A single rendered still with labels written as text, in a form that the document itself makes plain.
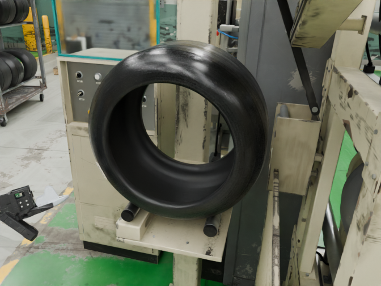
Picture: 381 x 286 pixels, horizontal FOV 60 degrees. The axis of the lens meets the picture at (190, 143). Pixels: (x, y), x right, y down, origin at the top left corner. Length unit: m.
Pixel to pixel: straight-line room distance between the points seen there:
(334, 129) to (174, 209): 0.61
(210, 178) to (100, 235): 1.17
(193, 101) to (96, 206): 1.10
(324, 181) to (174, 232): 0.58
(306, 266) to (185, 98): 0.86
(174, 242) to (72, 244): 1.40
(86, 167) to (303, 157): 1.25
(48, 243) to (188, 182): 1.48
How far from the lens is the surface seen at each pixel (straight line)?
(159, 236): 1.20
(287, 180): 1.28
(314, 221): 1.41
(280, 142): 1.22
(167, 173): 1.29
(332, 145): 1.25
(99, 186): 2.04
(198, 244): 1.17
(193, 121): 1.30
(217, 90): 0.86
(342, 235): 1.76
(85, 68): 1.85
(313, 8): 0.75
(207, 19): 1.22
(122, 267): 2.25
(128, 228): 1.16
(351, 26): 1.03
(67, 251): 2.44
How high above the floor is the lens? 1.57
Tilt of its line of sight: 24 degrees down
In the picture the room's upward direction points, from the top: 2 degrees clockwise
